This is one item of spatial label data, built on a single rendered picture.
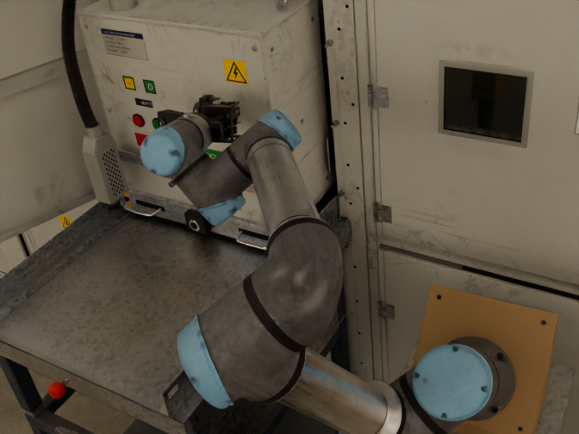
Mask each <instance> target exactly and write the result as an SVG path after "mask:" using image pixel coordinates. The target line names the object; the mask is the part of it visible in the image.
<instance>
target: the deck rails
mask: <svg viewBox="0 0 579 434"><path fill-rule="evenodd" d="M131 213H132V212H129V211H127V210H125V209H124V208H123V206H121V204H120V200H119V199H118V200H116V201H115V202H114V203H112V204H110V205H109V204H107V203H103V202H100V201H99V202H98V203H96V204H95V205H94V206H93V207H91V208H90V209H88V210H87V211H86V212H85V213H83V214H82V215H80V216H79V217H78V218H77V219H75V220H74V221H73V222H72V223H71V224H70V225H68V226H67V227H65V228H64V229H63V230H62V231H60V232H59V233H57V234H56V235H55V236H54V237H52V238H51V239H49V240H48V241H47V242H46V243H45V244H44V245H42V246H41V247H40V248H39V249H37V250H36V251H34V252H33V253H32V254H31V255H29V256H28V257H26V258H25V259H24V260H23V261H21V262H20V263H19V264H18V265H17V266H16V267H14V268H13V269H12V270H10V271H9V272H8V273H6V274H5V275H4V276H2V277H1V278H0V322H1V321H2V320H3V319H4V318H6V317H7V316H8V315H9V314H10V313H12V312H13V311H14V310H15V309H17V308H18V307H19V306H20V305H21V304H22V303H23V302H24V301H26V300H27V299H28V298H29V297H31V296H32V295H33V294H34V293H36V292H37V291H38V290H39V289H40V288H42V287H43V286H44V285H45V284H47V283H48V282H49V281H50V280H52V279H53V278H54V277H55V276H56V275H58V273H59V272H60V271H62V270H63V269H64V268H65V267H67V266H68V265H69V264H70V263H72V262H73V261H74V260H75V259H76V258H78V257H79V256H80V255H81V254H83V253H84V252H85V251H86V250H88V249H89V248H90V247H91V246H93V245H94V244H95V243H96V242H97V241H98V240H99V239H100V238H102V237H103V236H104V235H105V234H106V233H108V232H109V231H110V230H111V229H113V228H114V227H115V226H116V225H118V224H119V223H120V222H121V221H122V220H124V219H125V218H126V217H127V216H129V215H130V214H131ZM319 216H320V218H321V219H322V220H324V221H325V222H326V223H327V224H329V226H330V227H331V228H333V227H334V226H335V225H336V223H337V222H338V221H339V220H340V218H338V208H337V196H335V197H334V198H333V199H332V200H331V201H330V202H329V203H328V204H327V205H326V206H325V208H324V209H323V210H322V211H321V212H320V213H319ZM176 385H177V386H176ZM175 386H176V387H175ZM174 387H175V388H174ZM173 388H174V390H173V391H172V392H171V393H170V394H169V396H168V393H169V392H170V391H171V390H172V389H173ZM195 391H196V389H195V388H194V386H193V385H192V383H191V382H190V380H189V378H188V376H187V375H186V373H185V371H184V369H182V370H181V371H180V373H179V374H178V375H177V376H176V377H175V378H174V379H173V381H172V382H171V383H170V384H169V385H168V386H167V388H166V389H165V390H164V391H163V392H162V396H163V399H164V401H163V403H162V404H161V405H160V406H159V407H158V409H157V410H156V412H158V413H160V414H162V415H165V416H166V417H168V418H170V419H173V418H174V417H175V416H176V415H177V413H178V412H179V411H180V410H181V409H182V407H183V406H184V405H185V404H186V402H187V401H188V400H189V399H190V397H191V396H192V395H193V394H194V393H195Z"/></svg>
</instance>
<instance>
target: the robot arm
mask: <svg viewBox="0 0 579 434"><path fill-rule="evenodd" d="M237 105H241V103H240V102H230V101H229V102H227V101H226V100H224V99H222V98H220V97H214V96H213V95H208V94H206V95H203V96H202V97H201V98H199V102H197V103H195V106H194V108H193V112H192V113H184V112H179V111H175V110H170V109H167V110H162V111H159V112H157V114H158V125H159V128H157V129H155V130H154V131H153V132H152V133H151V134H149V135H148V136H147V137H146V138H145V139H144V140H143V142H142V144H141V147H140V158H141V161H142V163H143V165H144V166H145V167H146V168H147V169H148V170H149V171H150V172H151V173H153V174H155V175H157V176H162V177H164V176H168V177H169V178H170V179H171V180H172V181H173V182H174V183H175V184H176V185H177V186H178V187H179V188H180V189H181V190H182V192H183V193H184V194H185V195H186V196H187V198H188V199H189V200H190V201H191V202H192V203H193V205H194V206H195V207H196V210H197V211H199V212H200V213H201V214H202V216H203V217H204V218H205V219H206V220H208V221H209V222H210V223H211V224H212V225H214V226H219V225H220V224H222V223H223V222H225V221H226V220H227V219H229V218H230V217H231V216H232V215H233V214H235V213H236V212H237V211H238V210H239V209H240V208H241V207H242V206H243V205H244V204H245V203H246V199H245V198H244V196H243V194H242V192H243V191H244V190H246V189H247V188H248V187H249V186H251V185H252V184H253V185H254V188H255V190H256V194H257V197H258V202H259V205H260V208H261V211H262V214H263V217H264V220H265V225H266V228H267V232H268V234H269V239H268V242H267V246H266V255H267V258H266V259H265V261H264V262H263V263H262V264H261V265H260V266H259V267H258V268H257V269H256V270H254V271H253V272H252V273H251V274H250V275H249V276H247V277H246V278H245V279H244V280H242V281H241V282H240V283H238V284H237V285H236V286H235V287H233V288H232V289H231V290H229V291H228V292H227V293H226V294H225V295H223V296H222V297H221V298H220V299H219V300H218V301H216V302H215V303H214V304H213V305H211V306H210V307H209V308H207V309H206V310H205V311H204V312H202V313H201V314H200V315H199V314H198V315H196V316H195V318H194V319H193V320H192V321H191V322H190V323H189V324H188V325H187V326H186V327H185V328H184V329H183V330H182V331H181V332H180V333H179V335H178V338H177V352H178V355H179V359H180V362H181V364H182V366H183V368H184V371H185V373H186V375H187V376H188V378H189V380H190V382H191V383H192V385H193V386H194V388H195V389H196V391H197V392H198V393H199V394H200V395H201V396H202V397H203V398H204V399H205V400H206V401H207V402H208V403H209V404H210V405H212V406H214V407H217V408H220V409H223V408H226V407H228V406H232V405H233V404H235V401H236V400H237V399H239V398H244V399H247V400H250V401H251V402H253V403H256V404H260V405H267V404H271V403H274V402H277V401H278V402H280V403H282V404H284V405H286V406H289V407H291V408H293V409H295V410H297V411H298V412H301V413H303V414H305V415H307V416H309V417H311V418H313V419H316V420H318V421H320V422H322V423H323V424H325V425H328V426H330V427H332V428H334V429H336V430H338V431H339V434H446V433H447V432H449V431H451V430H452V429H454V428H455V427H457V426H458V425H460V424H461V423H463V422H464V421H465V420H470V421H479V420H485V419H489V418H492V417H494V416H495V415H496V414H498V413H499V412H501V411H502V410H503V409H504V408H505V407H506V406H507V405H508V403H509V402H510V400H511V399H512V397H513V395H514V389H515V373H514V367H513V365H512V363H511V361H510V359H509V357H508V356H507V354H506V353H505V352H504V350H503V349H502V348H500V347H499V346H498V345H497V344H495V343H493V342H491V341H489V340H487V339H485V338H479V337H461V338H456V339H454V340H452V341H451V342H449V343H447V344H442V345H440V346H437V347H435V348H433V349H431V350H430V351H428V352H427V353H426V354H425V355H424V356H423V357H422V358H421V359H420V360H419V361H418V363H417V365H415V366H414V367H413V368H411V369H410V370H409V371H408V372H406V373H405V374H404V375H402V376H400V377H399V378H398V379H396V380H395V381H393V382H392V383H390V384H389V385H388V384H387V383H385V382H382V381H376V380H371V381H363V380H361V379H360V378H358V377H356V376H355V375H353V374H352V373H350V372H348V371H347V370H345V369H343V368H341V367H340V366H339V365H337V364H335V363H333V362H332V361H330V360H328V359H327V358H325V357H324V356H322V355H320V354H319V353H317V352H315V351H314V350H311V349H310V348H309V347H308V346H309V345H311V344H312V343H313V342H314V341H315V340H316V339H318V337H319V336H320V335H321V334H322V333H323V332H324V331H325V330H326V329H327V327H328V325H329V324H330V322H331V320H332V318H333V316H334V313H335V311H336V308H337V306H338V303H339V298H340V293H341V289H342V282H343V256H342V252H341V249H340V245H339V241H338V239H337V237H336V234H335V232H334V230H333V229H332V228H331V227H330V226H329V224H327V223H326V222H325V221H324V220H322V219H321V218H320V216H319V214H318V212H317V210H316V207H315V205H314V202H313V200H312V198H311V195H310V194H309V192H308V188H307V186H306V183H305V182H304V180H303V177H302V173H301V172H300V170H299V167H298V165H297V163H296V160H295V158H294V155H293V153H292V152H293V151H294V150H295V148H296V147H297V146H298V145H299V144H300V143H301V141H302V137H301V135H300V134H299V132H298V131H297V129H296V127H295V126H294V125H293V124H292V122H291V121H290V120H289V119H288V118H287V117H286V116H285V115H284V114H283V113H282V112H281V111H279V110H276V109H273V110H272V111H270V112H269V113H268V114H266V115H265V116H264V117H262V118H261V119H258V120H257V122H256V123H255V124H254V125H253V126H251V127H250V128H249V129H248V130H247V131H245V132H244V133H243V134H242V135H237V134H236V133H237V126H234V125H237V124H240V123H241V122H242V120H240V119H238V118H237V117H238V116H239V115H240V107H235V106H237ZM233 138H236V139H233ZM212 142H215V143H232V144H231V145H230V146H228V147H227V148H226V149H225V150H224V151H223V152H221V153H220V154H219V155H218V156H217V157H216V158H214V159H213V160H212V159H211V158H210V156H209V155H208V154H207V153H205V151H206V149H207V148H208V147H209V146H210V145H211V144H212Z"/></svg>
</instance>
